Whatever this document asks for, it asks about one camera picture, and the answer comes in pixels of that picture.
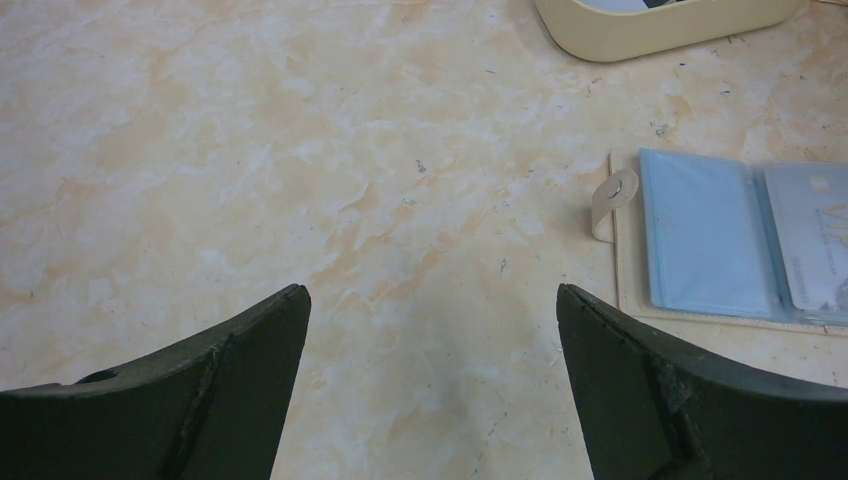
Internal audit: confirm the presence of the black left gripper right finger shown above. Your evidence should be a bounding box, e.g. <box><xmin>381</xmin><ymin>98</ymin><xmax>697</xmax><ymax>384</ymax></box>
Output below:
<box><xmin>556</xmin><ymin>284</ymin><xmax>847</xmax><ymax>479</ymax></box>

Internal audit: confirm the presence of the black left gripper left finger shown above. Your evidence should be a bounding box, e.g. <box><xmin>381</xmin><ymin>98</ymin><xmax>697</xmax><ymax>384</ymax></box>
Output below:
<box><xmin>1</xmin><ymin>284</ymin><xmax>311</xmax><ymax>479</ymax></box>

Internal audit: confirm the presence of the beige card holder wallet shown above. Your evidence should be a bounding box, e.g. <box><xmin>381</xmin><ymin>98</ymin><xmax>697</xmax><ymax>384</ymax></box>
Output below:
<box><xmin>590</xmin><ymin>148</ymin><xmax>847</xmax><ymax>330</ymax></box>

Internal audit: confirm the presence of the silver credit card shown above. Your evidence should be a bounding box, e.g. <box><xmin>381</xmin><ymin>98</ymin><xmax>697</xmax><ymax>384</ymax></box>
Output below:
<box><xmin>763</xmin><ymin>162</ymin><xmax>847</xmax><ymax>323</ymax></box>

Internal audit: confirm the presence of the beige oval card tray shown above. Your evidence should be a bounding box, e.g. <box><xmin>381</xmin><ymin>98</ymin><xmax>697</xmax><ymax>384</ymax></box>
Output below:
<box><xmin>535</xmin><ymin>0</ymin><xmax>804</xmax><ymax>63</ymax></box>

